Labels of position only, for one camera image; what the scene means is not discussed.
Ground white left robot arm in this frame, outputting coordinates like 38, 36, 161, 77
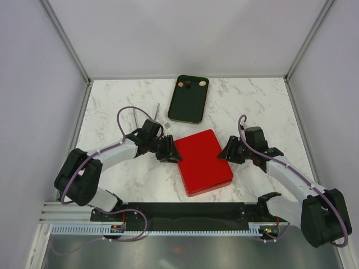
54, 119, 183, 221

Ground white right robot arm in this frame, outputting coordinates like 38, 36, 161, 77
218, 127, 352, 248

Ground metal tongs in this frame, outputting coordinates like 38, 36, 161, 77
132, 103, 160, 128

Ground red box lid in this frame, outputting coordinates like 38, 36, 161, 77
174, 129, 233, 197

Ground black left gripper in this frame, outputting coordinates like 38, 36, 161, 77
149, 135, 182, 164

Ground white slotted cable duct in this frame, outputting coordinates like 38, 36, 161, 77
51, 224, 263, 236

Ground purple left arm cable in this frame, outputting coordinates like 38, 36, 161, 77
51, 106, 149, 256

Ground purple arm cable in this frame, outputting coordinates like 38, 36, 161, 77
238, 115, 350, 248
51, 106, 149, 256

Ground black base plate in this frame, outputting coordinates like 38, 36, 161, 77
90, 201, 278, 232

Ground dark green tray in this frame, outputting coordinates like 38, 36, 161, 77
167, 75, 209, 124

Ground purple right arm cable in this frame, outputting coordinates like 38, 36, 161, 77
238, 115, 350, 248

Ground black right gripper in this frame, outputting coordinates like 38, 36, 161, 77
217, 136, 254, 165

